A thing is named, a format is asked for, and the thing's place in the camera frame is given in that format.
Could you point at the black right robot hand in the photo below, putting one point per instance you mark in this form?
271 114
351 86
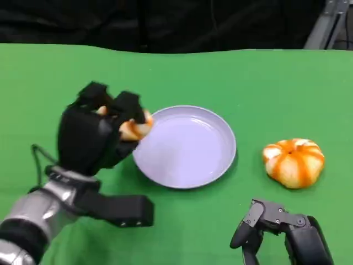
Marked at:
292 234

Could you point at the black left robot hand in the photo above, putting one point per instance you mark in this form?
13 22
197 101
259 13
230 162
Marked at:
82 135

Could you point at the orange white toy bread roll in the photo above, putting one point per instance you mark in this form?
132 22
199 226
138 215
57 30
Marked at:
136 129
293 163

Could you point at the lilac plate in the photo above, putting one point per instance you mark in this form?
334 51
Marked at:
187 149

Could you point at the black backdrop curtain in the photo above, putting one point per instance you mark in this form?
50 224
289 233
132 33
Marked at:
138 25

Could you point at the green table cloth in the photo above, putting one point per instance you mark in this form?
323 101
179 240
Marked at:
220 82

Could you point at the grey metal stand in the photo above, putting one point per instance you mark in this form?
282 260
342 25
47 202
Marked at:
329 25

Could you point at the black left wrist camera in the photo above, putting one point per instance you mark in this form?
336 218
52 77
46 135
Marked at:
121 208

